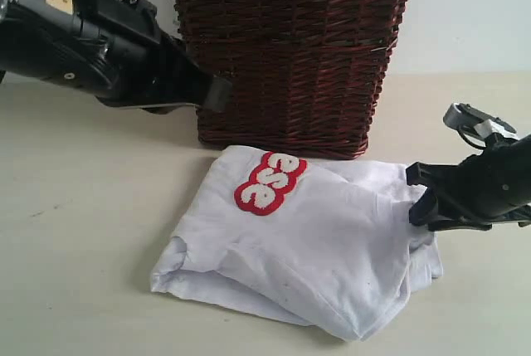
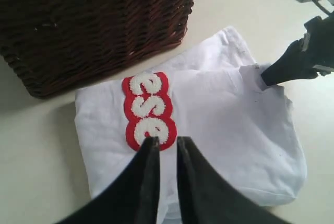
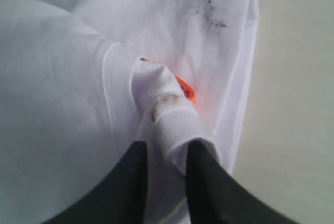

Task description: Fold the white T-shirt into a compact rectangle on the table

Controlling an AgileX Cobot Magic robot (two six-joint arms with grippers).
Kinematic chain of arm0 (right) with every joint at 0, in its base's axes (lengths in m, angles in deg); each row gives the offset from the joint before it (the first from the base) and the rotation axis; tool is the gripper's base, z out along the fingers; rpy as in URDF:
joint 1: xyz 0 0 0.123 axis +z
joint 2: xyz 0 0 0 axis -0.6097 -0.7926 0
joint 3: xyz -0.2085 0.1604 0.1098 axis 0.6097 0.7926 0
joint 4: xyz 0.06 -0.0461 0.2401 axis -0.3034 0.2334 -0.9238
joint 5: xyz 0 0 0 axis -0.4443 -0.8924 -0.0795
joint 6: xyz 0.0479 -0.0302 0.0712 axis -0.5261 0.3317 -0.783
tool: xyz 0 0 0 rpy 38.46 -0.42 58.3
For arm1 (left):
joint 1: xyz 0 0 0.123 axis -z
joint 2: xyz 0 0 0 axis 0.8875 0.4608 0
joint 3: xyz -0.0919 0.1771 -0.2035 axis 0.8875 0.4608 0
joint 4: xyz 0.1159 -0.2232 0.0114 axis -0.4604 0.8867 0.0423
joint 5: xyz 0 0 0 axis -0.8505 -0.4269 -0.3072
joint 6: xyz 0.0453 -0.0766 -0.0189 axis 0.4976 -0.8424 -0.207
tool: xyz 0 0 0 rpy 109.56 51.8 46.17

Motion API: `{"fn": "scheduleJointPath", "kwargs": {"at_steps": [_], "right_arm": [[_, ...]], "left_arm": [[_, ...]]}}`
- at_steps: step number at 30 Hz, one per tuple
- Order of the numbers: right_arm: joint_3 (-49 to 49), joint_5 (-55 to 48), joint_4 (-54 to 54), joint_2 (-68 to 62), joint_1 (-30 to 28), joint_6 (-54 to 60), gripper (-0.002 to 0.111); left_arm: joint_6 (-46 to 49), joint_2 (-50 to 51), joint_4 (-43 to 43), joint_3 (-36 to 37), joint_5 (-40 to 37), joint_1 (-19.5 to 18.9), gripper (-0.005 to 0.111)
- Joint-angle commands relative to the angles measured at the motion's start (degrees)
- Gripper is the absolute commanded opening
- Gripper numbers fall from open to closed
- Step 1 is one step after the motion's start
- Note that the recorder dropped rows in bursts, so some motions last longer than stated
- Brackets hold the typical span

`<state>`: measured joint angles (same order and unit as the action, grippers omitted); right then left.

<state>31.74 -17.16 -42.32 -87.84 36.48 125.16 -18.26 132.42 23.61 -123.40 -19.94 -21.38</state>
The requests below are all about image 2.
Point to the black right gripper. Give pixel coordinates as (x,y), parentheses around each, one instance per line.
(317,47)

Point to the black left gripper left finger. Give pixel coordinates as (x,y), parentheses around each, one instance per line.
(133,197)

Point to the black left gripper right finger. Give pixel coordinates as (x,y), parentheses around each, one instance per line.
(205,197)

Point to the white t-shirt red lettering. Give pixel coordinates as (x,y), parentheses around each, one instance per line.
(212,93)

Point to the dark red wicker basket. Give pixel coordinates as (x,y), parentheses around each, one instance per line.
(57,45)

